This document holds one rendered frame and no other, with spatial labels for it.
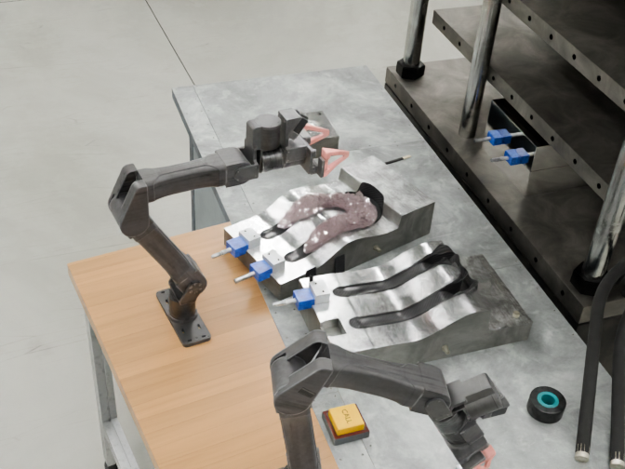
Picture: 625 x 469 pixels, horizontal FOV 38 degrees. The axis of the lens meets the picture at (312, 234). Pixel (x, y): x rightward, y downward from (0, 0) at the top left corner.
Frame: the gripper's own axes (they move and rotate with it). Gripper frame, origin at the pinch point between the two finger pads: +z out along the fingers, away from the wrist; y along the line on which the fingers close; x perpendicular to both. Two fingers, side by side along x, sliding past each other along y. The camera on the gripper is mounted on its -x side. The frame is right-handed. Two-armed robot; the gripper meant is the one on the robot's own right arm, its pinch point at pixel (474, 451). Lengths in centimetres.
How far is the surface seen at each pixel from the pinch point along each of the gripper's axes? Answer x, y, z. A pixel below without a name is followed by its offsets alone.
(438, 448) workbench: 6.1, 11.4, 11.0
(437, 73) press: -63, 158, 53
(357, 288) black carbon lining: 1, 55, 4
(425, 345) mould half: -4.1, 34.2, 10.0
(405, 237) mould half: -16, 74, 21
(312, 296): 11, 53, -4
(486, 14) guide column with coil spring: -74, 118, 10
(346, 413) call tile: 18.0, 23.8, -0.5
